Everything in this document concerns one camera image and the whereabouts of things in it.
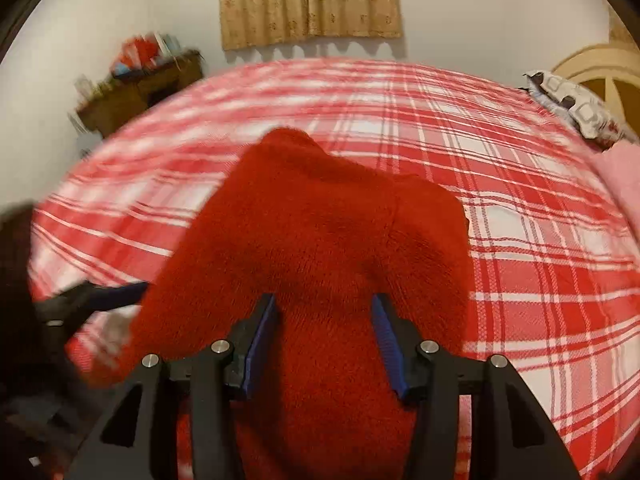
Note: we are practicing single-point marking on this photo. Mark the wooden desk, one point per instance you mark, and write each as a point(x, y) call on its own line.
point(135, 92)

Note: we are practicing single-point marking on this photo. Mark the beige patterned curtain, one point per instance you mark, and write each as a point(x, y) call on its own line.
point(310, 0)

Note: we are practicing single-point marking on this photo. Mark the grey patterned pillow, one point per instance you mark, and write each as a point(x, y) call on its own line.
point(580, 105)

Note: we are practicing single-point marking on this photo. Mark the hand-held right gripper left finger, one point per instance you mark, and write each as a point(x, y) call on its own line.
point(260, 345)

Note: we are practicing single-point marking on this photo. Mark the pink fluffy blanket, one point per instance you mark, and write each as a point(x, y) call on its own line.
point(620, 180)

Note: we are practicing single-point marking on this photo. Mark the beige wooden headboard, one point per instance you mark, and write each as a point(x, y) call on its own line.
point(605, 67)

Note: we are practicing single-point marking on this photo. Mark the red knitted sweater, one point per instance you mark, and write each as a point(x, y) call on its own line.
point(320, 240)

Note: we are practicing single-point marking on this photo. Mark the red plaid blanket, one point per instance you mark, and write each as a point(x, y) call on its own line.
point(525, 240)

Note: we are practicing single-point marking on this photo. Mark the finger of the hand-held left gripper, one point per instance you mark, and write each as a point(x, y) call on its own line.
point(100, 297)

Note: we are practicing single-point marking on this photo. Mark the red box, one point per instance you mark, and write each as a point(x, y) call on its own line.
point(137, 52)

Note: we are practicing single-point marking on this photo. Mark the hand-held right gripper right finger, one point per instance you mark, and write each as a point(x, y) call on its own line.
point(389, 345)

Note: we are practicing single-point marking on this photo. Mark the person's left forearm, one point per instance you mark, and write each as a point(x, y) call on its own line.
point(15, 255)

